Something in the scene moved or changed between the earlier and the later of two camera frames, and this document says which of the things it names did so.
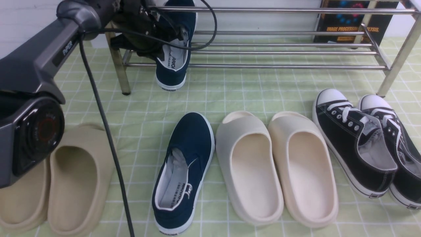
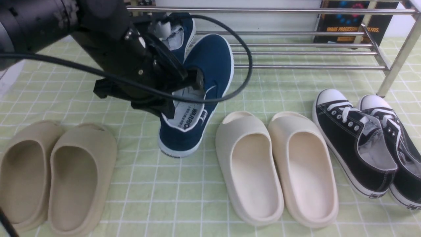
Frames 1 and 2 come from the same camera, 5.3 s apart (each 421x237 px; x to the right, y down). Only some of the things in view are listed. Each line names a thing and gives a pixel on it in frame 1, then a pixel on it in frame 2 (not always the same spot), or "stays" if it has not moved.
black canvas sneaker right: (406, 187) stays
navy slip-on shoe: (184, 174) to (186, 124)
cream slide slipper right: (305, 169) stays
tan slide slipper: (80, 173) stays
